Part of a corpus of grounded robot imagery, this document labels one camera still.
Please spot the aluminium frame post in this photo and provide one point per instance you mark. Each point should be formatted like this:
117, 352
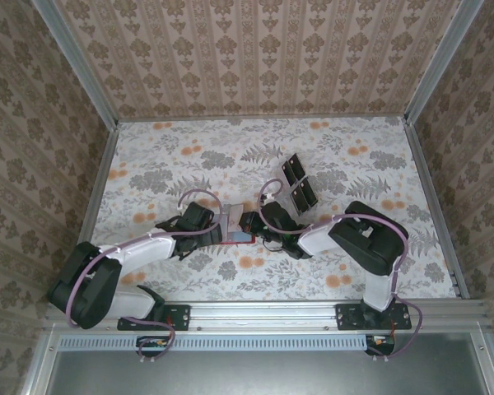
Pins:
75, 57
444, 57

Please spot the white plastic VIP card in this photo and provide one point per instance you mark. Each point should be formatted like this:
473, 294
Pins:
235, 220

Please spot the long aluminium mounting rail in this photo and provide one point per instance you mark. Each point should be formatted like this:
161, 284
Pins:
263, 317

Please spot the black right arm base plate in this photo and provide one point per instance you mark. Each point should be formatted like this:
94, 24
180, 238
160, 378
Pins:
348, 317

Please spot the aluminium lower frame bar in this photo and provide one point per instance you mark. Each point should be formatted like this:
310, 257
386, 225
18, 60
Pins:
39, 370
487, 362

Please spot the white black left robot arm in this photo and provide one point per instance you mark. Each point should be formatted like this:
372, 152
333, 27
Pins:
144, 247

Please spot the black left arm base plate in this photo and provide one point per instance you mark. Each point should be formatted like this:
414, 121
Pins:
177, 317

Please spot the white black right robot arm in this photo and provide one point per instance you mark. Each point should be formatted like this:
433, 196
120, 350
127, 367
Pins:
317, 240

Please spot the aluminium table side rail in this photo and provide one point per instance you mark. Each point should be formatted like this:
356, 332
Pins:
427, 181
97, 185

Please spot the grey metal sheet panel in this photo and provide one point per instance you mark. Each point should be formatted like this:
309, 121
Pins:
271, 374

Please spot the red leather card holder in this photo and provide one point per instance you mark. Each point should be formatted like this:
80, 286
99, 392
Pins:
240, 238

